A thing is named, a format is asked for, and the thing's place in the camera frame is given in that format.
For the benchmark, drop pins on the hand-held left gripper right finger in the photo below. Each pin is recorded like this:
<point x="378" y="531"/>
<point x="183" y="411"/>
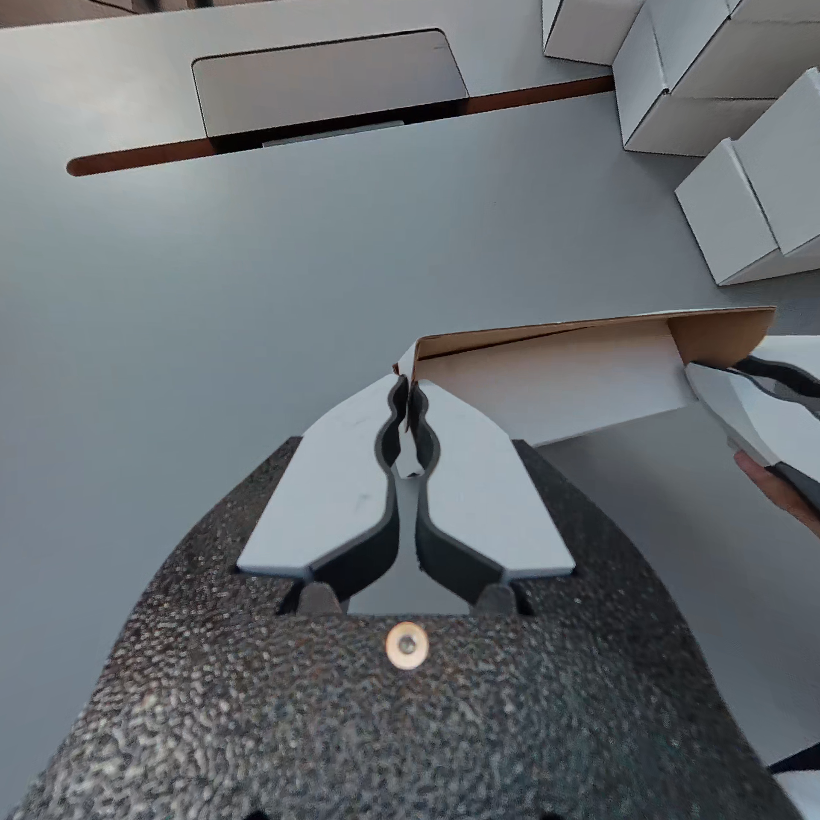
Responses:
<point x="493" y="499"/>

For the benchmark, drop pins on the white cardboard box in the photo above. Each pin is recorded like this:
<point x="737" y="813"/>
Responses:
<point x="564" y="384"/>

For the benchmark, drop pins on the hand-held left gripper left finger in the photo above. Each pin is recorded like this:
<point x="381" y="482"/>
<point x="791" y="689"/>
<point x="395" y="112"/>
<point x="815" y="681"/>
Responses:
<point x="320" y="499"/>

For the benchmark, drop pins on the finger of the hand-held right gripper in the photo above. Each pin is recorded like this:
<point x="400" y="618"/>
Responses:
<point x="749" y="416"/>
<point x="794" y="355"/>

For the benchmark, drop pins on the stack of white folded boxes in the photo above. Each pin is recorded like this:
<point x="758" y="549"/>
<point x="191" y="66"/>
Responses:
<point x="704" y="64"/>

